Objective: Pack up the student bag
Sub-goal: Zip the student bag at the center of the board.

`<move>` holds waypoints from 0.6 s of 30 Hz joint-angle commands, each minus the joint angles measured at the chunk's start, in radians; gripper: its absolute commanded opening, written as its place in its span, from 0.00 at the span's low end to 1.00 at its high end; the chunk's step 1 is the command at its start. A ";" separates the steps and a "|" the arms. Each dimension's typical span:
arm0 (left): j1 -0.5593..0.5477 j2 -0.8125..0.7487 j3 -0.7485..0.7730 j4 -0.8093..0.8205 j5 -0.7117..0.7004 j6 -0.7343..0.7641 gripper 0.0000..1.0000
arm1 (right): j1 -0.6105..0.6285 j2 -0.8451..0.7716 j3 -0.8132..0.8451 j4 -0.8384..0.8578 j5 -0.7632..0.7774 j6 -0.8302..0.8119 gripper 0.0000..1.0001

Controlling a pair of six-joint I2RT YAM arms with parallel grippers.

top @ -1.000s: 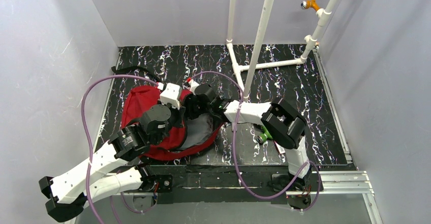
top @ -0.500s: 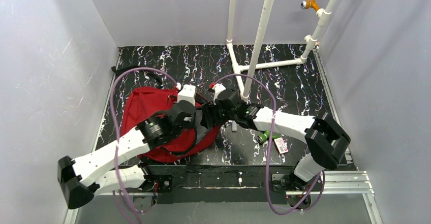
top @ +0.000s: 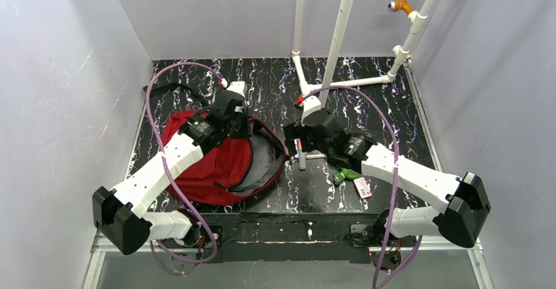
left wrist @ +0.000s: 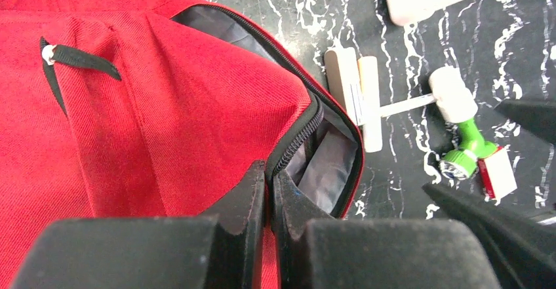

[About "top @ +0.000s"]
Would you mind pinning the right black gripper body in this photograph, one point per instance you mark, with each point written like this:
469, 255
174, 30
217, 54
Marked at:
294, 135

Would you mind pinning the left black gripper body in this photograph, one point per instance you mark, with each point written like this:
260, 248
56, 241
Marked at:
237, 119

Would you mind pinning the red student backpack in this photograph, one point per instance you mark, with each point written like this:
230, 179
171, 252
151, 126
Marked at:
231, 170

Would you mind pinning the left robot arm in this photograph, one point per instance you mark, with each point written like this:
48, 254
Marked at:
122, 214

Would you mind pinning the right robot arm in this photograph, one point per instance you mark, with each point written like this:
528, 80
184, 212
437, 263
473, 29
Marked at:
456, 207

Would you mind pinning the orange capped glue stick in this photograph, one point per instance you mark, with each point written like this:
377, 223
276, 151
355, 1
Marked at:
300, 154

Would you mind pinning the white pen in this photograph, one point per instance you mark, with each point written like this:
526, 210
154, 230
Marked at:
315, 156

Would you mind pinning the small red white card box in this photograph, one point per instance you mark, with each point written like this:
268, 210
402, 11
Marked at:
362, 188

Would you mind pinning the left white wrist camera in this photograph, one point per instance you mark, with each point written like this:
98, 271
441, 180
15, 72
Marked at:
238, 87

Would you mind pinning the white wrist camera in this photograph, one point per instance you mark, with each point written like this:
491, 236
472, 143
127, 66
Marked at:
238, 87
310, 105

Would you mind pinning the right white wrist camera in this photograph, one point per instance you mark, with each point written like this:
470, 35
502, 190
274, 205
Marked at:
310, 105

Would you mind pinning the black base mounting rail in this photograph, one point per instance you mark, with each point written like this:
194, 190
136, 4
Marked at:
253, 236

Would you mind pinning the white PVC pipe frame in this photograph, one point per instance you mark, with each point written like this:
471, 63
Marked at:
335, 28

